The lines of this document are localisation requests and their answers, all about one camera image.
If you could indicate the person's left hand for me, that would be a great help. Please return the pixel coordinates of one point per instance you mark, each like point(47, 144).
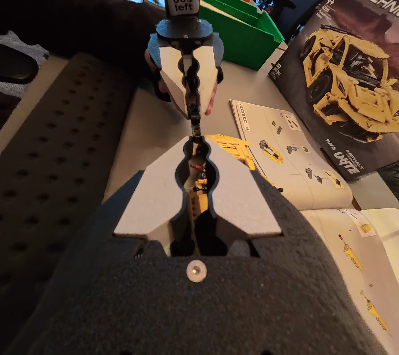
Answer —
point(212, 102)

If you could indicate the instruction booklet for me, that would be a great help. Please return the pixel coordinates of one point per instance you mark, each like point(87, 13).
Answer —
point(280, 168)

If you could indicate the toy car set box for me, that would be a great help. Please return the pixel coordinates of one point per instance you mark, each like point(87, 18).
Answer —
point(343, 65)

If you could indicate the green plastic bin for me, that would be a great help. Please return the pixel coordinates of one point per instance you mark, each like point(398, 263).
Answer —
point(243, 37)

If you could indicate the yellow toy brick car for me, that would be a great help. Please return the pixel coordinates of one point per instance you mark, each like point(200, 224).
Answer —
point(230, 146)

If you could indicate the black brick connector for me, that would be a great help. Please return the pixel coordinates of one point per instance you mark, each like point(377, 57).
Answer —
point(194, 111)

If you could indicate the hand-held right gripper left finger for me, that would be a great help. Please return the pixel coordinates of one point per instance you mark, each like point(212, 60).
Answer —
point(149, 202)

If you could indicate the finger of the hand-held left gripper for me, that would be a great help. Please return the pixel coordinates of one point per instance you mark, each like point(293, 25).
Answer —
point(207, 74)
point(171, 74)

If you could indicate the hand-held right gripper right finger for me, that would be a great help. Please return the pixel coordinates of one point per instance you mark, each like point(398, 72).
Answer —
point(246, 202)

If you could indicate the dark grey brick beam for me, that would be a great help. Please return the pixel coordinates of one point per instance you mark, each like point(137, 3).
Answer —
point(197, 129)

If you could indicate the grey desk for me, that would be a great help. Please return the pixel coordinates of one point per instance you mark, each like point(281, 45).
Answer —
point(149, 130)

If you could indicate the dark perforated foam pad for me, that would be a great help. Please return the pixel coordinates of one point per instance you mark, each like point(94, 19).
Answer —
point(56, 158)

